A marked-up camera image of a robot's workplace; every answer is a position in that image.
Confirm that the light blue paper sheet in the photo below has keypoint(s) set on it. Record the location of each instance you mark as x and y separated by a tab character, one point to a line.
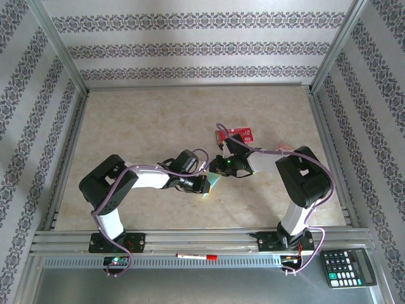
214	183

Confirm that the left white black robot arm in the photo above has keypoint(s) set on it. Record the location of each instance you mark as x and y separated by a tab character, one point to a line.
107	183

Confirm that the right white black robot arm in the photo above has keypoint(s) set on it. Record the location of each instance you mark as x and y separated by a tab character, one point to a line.
303	177

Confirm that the red memory card package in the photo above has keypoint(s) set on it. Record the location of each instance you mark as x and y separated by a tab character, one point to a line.
245	134

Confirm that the pink flash drive blister pack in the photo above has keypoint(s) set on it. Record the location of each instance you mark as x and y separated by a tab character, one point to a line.
283	146

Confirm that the white red marker pen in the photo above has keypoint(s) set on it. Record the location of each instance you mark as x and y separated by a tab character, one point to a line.
193	255

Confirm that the grey metal shelf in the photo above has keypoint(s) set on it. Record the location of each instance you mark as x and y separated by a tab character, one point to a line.
190	285

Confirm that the small controller circuit board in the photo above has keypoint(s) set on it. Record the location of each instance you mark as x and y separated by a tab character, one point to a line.
289	259
115	260

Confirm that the black desk calculator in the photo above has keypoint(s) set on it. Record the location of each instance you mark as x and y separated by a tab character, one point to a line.
348	269

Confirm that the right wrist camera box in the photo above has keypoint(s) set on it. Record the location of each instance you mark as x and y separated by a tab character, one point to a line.
225	149

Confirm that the aluminium mounting rail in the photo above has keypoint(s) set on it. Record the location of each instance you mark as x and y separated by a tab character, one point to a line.
196	239

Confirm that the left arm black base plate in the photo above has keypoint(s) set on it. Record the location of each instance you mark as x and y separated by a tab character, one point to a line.
139	242

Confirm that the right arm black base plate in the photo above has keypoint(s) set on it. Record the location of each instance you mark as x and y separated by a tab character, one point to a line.
265	242

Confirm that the aluminium table edge rail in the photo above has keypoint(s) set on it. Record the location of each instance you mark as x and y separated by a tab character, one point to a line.
196	86
77	126
322	126

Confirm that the aluminium frame post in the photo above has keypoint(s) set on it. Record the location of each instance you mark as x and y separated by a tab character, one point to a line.
60	47
337	47

